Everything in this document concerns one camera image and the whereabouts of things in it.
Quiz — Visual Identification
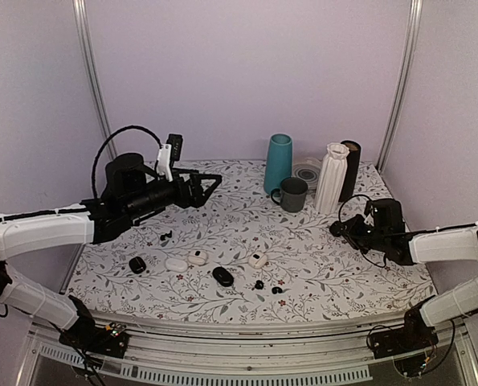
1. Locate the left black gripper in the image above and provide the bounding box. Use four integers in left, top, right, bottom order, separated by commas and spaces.
124, 167, 222, 220

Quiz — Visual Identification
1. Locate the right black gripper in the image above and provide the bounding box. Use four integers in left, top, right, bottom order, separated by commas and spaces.
337, 214, 389, 255

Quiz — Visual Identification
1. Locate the black earbud charging case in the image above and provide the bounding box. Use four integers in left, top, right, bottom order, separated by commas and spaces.
329, 220, 345, 237

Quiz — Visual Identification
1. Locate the cream earbud case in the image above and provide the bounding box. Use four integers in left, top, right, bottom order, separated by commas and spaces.
248, 253, 268, 269

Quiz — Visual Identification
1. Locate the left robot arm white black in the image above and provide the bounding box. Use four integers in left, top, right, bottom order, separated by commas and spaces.
0, 153, 222, 349

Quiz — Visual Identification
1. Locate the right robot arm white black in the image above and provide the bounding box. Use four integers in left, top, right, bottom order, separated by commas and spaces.
329, 199, 478, 351

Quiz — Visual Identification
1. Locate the white open earbud case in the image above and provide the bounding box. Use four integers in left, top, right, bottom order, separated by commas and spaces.
188, 250, 208, 266

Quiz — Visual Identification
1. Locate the white closed earbud case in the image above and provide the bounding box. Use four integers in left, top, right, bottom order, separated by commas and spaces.
165, 258, 188, 273

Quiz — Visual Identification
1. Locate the black oval earbud case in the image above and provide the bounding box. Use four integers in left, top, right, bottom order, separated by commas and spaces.
212, 267, 234, 287

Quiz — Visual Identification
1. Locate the black small earbud case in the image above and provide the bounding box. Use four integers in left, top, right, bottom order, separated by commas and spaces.
129, 257, 146, 274

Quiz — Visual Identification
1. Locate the black earbud pair left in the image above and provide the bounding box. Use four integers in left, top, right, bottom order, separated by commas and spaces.
160, 232, 173, 241

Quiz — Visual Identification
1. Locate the white ribbed vase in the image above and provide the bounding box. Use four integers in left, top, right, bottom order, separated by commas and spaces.
315, 142, 349, 215

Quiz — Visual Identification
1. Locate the floral patterned table mat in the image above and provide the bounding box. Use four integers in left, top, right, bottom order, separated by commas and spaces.
67, 160, 435, 325

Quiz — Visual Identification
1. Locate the dark brown cylinder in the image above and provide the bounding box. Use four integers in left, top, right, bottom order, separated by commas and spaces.
339, 140, 362, 203

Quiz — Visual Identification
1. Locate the dark grey mug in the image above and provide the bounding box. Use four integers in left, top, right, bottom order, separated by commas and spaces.
270, 177, 308, 213

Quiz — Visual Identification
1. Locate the teal tall vase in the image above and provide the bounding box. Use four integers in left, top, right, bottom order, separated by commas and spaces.
264, 133, 292, 195

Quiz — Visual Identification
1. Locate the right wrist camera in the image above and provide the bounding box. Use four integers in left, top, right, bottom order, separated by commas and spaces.
364, 199, 383, 225

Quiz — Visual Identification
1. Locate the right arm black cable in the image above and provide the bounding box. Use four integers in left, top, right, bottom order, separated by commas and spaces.
337, 194, 388, 269

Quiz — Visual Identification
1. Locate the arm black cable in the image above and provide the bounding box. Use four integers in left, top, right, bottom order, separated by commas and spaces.
337, 194, 388, 269
90, 125, 163, 198

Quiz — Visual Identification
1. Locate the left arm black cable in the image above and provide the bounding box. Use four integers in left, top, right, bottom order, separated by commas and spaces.
90, 125, 163, 198

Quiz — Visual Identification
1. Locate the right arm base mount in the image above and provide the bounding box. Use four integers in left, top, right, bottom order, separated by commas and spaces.
366, 312, 439, 359

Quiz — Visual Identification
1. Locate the right aluminium frame post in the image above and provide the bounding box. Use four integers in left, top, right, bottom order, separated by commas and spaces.
376, 0, 423, 175

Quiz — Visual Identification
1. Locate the aluminium frame post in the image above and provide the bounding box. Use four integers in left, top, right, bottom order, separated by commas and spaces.
72, 0, 112, 140
376, 0, 423, 175

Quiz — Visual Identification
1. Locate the front aluminium rail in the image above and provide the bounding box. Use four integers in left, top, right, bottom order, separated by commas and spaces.
16, 313, 478, 385

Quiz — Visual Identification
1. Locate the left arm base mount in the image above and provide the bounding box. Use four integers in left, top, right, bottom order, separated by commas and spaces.
59, 321, 130, 359

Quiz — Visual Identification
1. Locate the left aluminium frame post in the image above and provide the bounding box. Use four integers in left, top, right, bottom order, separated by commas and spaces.
72, 0, 112, 140

